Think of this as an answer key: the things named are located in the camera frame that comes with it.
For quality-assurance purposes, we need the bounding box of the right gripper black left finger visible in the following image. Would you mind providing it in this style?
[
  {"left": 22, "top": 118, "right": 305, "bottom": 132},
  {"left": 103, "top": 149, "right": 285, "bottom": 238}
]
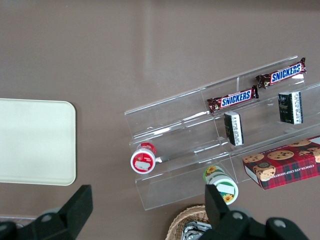
[{"left": 0, "top": 184, "right": 94, "bottom": 240}]

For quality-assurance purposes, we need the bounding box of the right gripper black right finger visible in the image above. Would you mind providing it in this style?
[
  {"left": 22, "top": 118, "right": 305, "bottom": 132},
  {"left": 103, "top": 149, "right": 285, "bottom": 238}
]
[{"left": 197, "top": 184, "right": 311, "bottom": 240}]

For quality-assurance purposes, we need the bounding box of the oval tan wicker basket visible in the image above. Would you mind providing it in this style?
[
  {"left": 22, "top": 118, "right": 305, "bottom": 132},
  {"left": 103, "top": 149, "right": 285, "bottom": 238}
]
[{"left": 168, "top": 204, "right": 213, "bottom": 240}]

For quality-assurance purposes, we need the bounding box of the beige plastic tray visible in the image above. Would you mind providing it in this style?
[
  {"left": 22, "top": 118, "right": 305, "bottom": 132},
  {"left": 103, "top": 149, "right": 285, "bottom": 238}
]
[{"left": 0, "top": 98, "right": 77, "bottom": 187}]

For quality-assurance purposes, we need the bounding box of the aluminium foil container stack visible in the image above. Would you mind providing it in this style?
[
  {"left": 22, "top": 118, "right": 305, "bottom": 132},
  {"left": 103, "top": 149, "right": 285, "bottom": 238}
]
[{"left": 183, "top": 221, "right": 213, "bottom": 240}]

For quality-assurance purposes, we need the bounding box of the green lid yogurt cup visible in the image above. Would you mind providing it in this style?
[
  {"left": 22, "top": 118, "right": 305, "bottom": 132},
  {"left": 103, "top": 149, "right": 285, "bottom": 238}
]
[{"left": 202, "top": 165, "right": 240, "bottom": 206}]

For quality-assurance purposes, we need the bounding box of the red plaid cookie box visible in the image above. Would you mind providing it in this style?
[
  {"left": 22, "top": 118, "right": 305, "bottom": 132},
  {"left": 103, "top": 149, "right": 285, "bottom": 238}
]
[{"left": 242, "top": 135, "right": 320, "bottom": 190}]

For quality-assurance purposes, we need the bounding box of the red lid yogurt cup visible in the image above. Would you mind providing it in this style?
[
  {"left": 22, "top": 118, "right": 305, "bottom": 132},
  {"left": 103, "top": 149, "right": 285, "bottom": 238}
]
[{"left": 130, "top": 142, "right": 157, "bottom": 174}]

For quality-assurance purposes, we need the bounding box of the clear acrylic stepped shelf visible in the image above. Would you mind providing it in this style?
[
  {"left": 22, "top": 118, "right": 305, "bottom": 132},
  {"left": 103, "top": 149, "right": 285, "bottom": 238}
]
[
  {"left": 199, "top": 55, "right": 320, "bottom": 187},
  {"left": 124, "top": 82, "right": 238, "bottom": 212}
]

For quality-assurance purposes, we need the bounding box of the small black chocolate box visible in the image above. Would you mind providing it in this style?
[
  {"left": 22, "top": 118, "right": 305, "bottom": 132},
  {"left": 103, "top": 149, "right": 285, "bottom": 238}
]
[
  {"left": 277, "top": 90, "right": 304, "bottom": 125},
  {"left": 223, "top": 111, "right": 244, "bottom": 147}
]

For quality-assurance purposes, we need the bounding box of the brown Snickers bar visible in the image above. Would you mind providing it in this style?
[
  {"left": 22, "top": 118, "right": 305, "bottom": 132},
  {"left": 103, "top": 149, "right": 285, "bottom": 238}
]
[
  {"left": 255, "top": 57, "right": 307, "bottom": 90},
  {"left": 206, "top": 85, "right": 260, "bottom": 118}
]

